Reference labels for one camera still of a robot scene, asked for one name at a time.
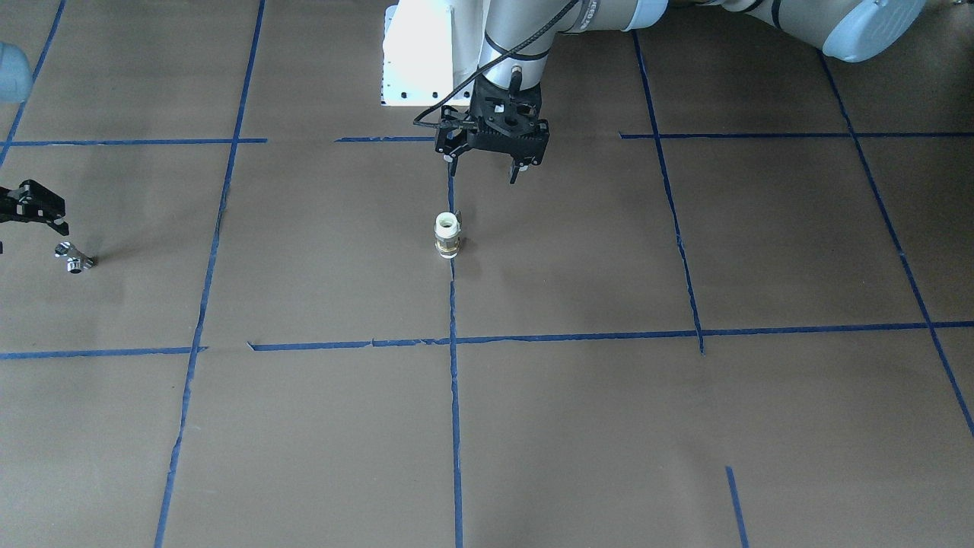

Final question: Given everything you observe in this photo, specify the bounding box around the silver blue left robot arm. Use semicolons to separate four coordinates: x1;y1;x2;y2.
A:
413;1;927;183

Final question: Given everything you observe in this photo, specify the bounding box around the silver metal angle valve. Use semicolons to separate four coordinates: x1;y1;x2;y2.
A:
53;241;97;274

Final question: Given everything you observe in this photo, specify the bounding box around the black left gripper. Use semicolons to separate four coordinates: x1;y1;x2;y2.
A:
434;80;549;185

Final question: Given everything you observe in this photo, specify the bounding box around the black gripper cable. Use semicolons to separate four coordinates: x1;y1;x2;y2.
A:
413;0;581;127

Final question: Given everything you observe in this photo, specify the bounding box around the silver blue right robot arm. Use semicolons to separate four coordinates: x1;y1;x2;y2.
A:
1;43;70;236

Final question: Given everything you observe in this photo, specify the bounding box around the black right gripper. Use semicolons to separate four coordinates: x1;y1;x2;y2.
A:
1;180;70;236

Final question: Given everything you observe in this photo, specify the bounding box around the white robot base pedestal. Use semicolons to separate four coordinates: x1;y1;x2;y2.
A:
380;1;490;107

